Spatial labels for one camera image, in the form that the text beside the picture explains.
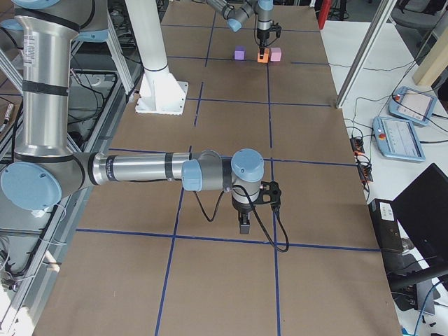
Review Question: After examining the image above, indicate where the orange foam block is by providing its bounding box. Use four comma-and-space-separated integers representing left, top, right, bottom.
257, 48, 270, 64

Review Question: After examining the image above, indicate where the white pedestal column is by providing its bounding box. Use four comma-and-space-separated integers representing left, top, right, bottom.
125, 0, 188, 116

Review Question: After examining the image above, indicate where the black orange power strip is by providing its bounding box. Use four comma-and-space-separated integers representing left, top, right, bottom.
349, 136, 373, 185

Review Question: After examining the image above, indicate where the pink foam block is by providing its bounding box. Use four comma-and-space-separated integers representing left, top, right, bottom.
269, 47, 282, 62

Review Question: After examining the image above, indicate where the aluminium frame post right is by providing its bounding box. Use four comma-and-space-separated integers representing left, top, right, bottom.
335, 0, 397, 109

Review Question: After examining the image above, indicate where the aluminium frame rail left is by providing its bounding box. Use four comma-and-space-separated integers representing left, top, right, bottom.
1, 189, 91, 335

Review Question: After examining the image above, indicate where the black cable loop right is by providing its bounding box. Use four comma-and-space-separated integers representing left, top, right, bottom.
233, 183, 291, 253

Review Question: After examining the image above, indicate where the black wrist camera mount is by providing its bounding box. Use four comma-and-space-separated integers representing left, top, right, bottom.
253, 181, 281, 207

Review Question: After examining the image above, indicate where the black cable loop left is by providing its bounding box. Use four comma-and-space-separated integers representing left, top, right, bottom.
192, 187, 228, 223

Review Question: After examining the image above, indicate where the teach pendant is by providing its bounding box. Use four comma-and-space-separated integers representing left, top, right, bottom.
388, 86, 436, 126
372, 116, 426, 162

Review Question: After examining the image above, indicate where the purple foam block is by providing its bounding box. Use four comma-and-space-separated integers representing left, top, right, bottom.
234, 45, 246, 61

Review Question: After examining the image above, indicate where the wooden board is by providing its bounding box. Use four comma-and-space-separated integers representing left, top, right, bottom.
412, 19, 447, 86

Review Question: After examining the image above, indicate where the near teach pendant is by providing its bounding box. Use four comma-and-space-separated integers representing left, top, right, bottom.
372, 116, 426, 162

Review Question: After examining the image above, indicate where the blue network cable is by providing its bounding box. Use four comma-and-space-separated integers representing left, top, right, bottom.
412, 279, 442, 336

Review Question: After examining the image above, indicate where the black computer box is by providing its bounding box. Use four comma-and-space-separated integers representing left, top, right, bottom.
368, 199, 403, 253

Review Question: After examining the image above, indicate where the far teach pendant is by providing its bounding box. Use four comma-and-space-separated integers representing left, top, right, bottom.
388, 86, 436, 126

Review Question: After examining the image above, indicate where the red cylinder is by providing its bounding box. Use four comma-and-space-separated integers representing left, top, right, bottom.
318, 0, 333, 30

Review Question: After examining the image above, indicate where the black laptop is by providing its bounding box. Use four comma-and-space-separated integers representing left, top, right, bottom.
391, 162, 448, 263

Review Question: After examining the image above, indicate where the black cable loop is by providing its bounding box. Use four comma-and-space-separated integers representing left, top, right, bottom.
192, 187, 228, 223
233, 183, 291, 253

